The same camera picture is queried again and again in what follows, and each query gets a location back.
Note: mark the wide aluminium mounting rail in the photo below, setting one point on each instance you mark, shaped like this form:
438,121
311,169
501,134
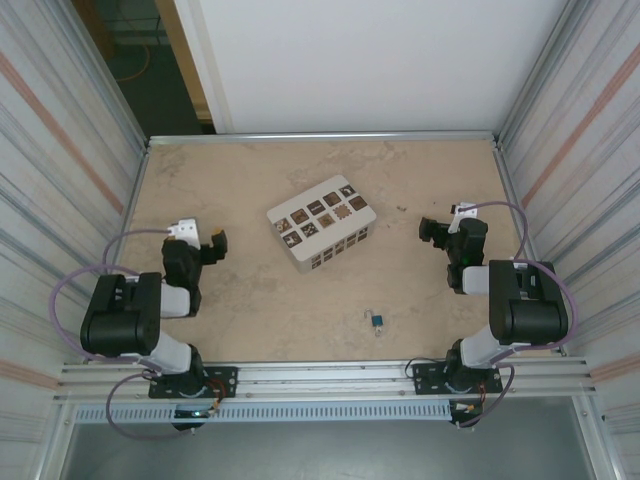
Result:
325,380

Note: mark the black controller board green light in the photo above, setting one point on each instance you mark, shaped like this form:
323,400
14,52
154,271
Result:
192,414

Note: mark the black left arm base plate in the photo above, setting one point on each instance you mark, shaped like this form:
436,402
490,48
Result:
225,375

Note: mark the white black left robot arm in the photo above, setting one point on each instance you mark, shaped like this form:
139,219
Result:
120,312

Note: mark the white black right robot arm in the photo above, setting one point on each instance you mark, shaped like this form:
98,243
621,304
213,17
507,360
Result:
530,310

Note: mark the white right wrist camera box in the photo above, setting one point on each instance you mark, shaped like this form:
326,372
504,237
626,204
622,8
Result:
456,225

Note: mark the small silver key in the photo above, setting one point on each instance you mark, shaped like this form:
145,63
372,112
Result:
379,332

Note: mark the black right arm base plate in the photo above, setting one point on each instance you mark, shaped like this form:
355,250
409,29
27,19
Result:
425,372

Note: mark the brown wooden door edge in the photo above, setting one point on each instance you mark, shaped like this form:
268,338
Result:
197,100

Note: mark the aluminium table edge rail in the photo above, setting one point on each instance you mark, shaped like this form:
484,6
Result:
320,136

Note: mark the aluminium frame post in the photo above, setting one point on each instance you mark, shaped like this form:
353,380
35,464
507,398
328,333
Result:
536,75
111,75

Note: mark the white box with brown squares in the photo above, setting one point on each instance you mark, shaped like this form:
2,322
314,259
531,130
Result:
325,200

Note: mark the aluminium frame leg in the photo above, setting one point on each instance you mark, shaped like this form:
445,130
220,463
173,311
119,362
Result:
53,445
595,445

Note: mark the aluminium table side rail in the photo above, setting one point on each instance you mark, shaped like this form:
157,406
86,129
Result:
516,200
134,195

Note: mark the small blue padlock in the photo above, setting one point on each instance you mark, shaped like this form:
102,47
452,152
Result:
378,321

